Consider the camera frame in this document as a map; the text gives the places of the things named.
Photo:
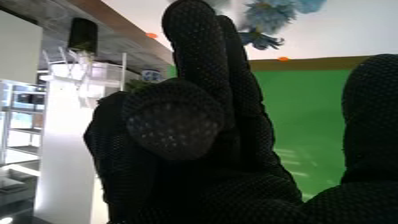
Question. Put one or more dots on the white chair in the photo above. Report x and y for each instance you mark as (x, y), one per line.
(77, 71)

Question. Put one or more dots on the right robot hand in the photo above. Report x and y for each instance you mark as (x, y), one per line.
(202, 180)

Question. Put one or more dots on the blue and white vase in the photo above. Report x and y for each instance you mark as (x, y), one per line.
(152, 75)

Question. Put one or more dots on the blue flower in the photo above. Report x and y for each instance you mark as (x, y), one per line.
(267, 13)
(260, 39)
(312, 4)

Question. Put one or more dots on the white sheet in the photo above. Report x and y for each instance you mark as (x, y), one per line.
(356, 26)

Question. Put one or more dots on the black plant pot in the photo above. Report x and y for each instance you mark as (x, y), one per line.
(82, 31)

